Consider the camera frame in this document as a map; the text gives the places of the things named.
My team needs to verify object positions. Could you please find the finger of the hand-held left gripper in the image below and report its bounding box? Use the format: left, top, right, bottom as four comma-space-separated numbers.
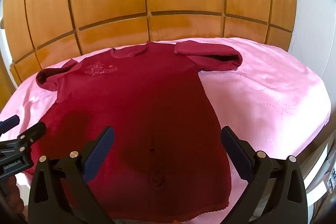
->
0, 115, 20, 134
0, 122, 47, 156

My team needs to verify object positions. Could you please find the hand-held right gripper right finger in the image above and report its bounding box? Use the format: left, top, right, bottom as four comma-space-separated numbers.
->
220, 126, 308, 224

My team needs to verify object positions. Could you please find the dark red shirt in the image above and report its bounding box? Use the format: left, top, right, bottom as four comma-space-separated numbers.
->
36, 40, 242, 222

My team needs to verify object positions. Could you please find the person's left hand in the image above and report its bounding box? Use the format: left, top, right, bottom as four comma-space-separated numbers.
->
6, 175, 26, 217

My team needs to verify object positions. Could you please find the pink patterned bedsheet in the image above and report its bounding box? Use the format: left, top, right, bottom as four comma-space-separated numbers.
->
0, 36, 331, 224

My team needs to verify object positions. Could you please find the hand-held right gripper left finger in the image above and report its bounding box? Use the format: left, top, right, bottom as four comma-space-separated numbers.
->
28, 126, 116, 224

